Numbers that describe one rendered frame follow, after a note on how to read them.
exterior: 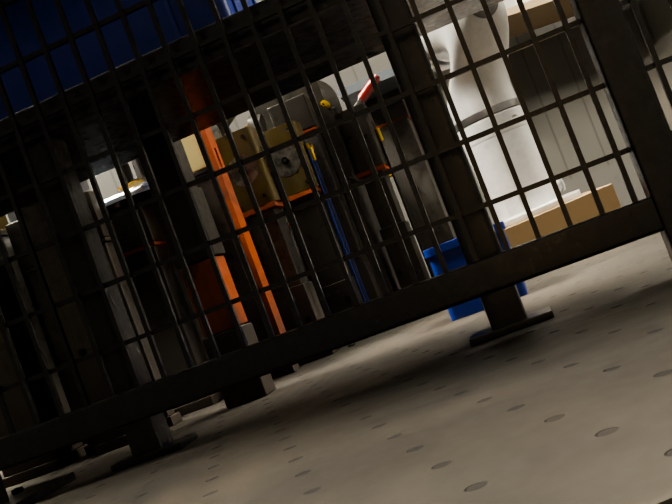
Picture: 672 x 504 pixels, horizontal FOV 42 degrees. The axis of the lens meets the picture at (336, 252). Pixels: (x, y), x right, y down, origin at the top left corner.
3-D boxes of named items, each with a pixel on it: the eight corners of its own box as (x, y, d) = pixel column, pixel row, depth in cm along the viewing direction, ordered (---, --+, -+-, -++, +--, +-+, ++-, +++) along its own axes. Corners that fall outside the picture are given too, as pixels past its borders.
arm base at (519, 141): (558, 201, 167) (519, 111, 167) (598, 188, 148) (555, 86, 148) (467, 240, 164) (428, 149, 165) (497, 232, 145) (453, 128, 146)
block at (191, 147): (269, 378, 125) (180, 137, 127) (291, 370, 124) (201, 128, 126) (262, 382, 122) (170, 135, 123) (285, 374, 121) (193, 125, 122)
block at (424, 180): (441, 291, 200) (371, 107, 202) (475, 279, 199) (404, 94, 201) (437, 295, 191) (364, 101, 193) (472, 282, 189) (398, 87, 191)
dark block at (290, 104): (357, 333, 156) (274, 111, 157) (394, 320, 154) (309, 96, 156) (352, 337, 151) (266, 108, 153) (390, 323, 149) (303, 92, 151)
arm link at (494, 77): (499, 118, 164) (448, 0, 164) (553, 86, 147) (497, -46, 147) (445, 139, 160) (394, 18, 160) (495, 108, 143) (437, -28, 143)
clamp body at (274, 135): (336, 346, 151) (259, 141, 152) (395, 324, 148) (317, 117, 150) (328, 351, 144) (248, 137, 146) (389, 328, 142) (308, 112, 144)
